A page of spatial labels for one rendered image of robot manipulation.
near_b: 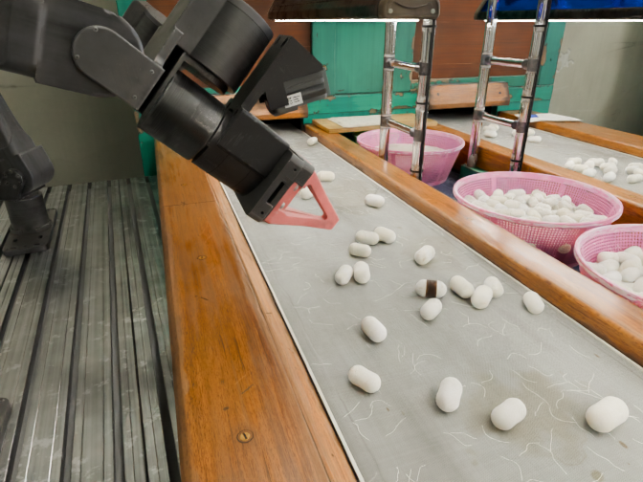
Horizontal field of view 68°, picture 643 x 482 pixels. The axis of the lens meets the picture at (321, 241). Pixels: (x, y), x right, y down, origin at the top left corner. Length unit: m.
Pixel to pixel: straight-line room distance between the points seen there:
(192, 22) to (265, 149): 0.11
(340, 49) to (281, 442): 1.23
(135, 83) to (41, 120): 1.87
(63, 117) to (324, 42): 1.20
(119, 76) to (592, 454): 0.44
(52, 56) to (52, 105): 1.85
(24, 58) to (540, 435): 0.46
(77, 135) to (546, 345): 2.00
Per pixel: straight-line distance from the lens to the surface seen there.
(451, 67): 1.64
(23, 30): 0.37
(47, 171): 1.01
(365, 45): 1.49
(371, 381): 0.43
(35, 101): 2.23
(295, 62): 0.41
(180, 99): 0.40
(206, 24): 0.41
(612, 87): 3.69
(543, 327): 0.57
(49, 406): 0.60
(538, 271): 0.63
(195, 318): 0.50
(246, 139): 0.40
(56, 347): 0.69
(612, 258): 0.77
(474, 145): 1.21
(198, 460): 0.37
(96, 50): 0.37
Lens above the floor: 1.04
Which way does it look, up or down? 25 degrees down
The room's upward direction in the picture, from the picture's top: straight up
